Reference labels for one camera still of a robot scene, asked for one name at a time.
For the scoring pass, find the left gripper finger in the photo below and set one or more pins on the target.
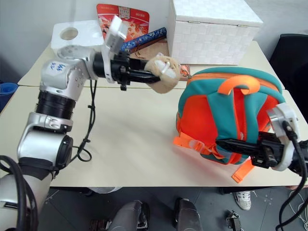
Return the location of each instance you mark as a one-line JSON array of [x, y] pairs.
[[144, 77], [139, 65]]

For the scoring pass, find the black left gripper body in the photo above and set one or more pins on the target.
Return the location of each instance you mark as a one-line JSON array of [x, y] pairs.
[[122, 69]]

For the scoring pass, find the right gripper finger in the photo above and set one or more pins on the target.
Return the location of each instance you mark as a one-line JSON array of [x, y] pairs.
[[245, 151], [240, 143]]

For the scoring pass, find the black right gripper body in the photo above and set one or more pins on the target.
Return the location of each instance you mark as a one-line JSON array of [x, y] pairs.
[[267, 151]]

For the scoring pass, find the beige plush toy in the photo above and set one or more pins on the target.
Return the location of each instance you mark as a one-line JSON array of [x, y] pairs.
[[166, 79]]

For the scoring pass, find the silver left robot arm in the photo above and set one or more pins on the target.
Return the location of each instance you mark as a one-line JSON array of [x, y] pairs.
[[60, 72]]

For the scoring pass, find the orange and teal backpack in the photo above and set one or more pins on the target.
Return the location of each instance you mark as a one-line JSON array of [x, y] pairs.
[[204, 115]]

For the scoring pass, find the large white woven box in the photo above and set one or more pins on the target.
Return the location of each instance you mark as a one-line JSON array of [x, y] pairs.
[[211, 41]]

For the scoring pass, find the blue patterned tube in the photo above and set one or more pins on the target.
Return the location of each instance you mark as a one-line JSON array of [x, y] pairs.
[[149, 36]]

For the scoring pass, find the red printed package card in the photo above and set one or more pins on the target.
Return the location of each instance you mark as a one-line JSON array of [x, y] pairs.
[[137, 21]]

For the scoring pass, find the white sneaker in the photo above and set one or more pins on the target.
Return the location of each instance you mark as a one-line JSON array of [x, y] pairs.
[[243, 199]]

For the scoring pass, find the white cube with round hole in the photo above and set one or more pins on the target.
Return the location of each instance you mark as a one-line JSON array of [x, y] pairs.
[[84, 33]]

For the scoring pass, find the small black floor device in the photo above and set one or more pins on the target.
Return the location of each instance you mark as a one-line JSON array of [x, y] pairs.
[[234, 221]]

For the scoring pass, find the black chair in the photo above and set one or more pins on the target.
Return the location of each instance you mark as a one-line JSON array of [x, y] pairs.
[[291, 62]]

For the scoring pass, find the blue bin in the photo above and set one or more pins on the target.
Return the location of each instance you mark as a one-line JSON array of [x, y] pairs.
[[7, 96]]

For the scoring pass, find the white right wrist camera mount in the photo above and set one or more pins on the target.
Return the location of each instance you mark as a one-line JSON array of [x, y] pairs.
[[281, 120]]

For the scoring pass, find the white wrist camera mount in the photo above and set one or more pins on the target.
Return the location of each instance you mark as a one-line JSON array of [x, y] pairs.
[[115, 36], [281, 120]]

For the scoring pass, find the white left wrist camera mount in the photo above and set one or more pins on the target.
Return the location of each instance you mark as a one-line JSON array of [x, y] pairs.
[[115, 36]]

